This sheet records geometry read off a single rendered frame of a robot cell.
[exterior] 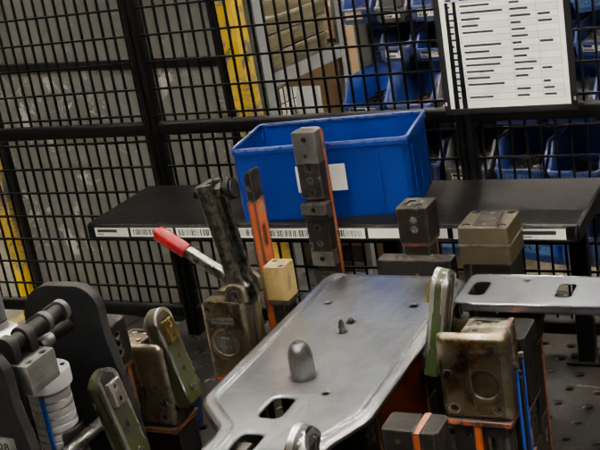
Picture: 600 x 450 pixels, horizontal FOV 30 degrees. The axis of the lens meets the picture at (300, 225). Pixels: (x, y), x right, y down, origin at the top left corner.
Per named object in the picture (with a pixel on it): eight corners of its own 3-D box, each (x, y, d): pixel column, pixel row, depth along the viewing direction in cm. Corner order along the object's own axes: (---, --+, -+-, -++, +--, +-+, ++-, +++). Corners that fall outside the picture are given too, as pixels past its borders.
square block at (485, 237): (530, 446, 172) (507, 228, 160) (480, 442, 175) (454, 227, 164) (543, 420, 178) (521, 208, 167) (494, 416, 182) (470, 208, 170)
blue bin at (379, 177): (417, 213, 181) (406, 136, 177) (242, 223, 191) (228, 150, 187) (435, 180, 196) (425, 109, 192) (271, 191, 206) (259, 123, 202)
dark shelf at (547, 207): (580, 244, 166) (579, 224, 165) (87, 239, 206) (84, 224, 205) (608, 194, 184) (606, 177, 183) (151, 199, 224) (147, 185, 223)
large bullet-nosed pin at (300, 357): (312, 394, 138) (303, 345, 136) (288, 392, 139) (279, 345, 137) (321, 382, 141) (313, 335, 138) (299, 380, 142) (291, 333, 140)
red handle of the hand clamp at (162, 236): (243, 289, 152) (149, 229, 155) (237, 302, 153) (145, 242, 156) (257, 278, 155) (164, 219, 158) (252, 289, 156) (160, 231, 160)
